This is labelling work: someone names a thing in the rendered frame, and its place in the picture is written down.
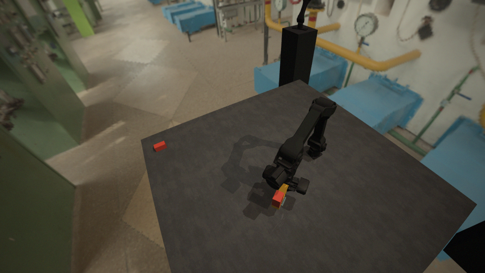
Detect red rectangular block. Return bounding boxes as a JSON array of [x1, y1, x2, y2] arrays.
[[154, 141, 167, 152]]

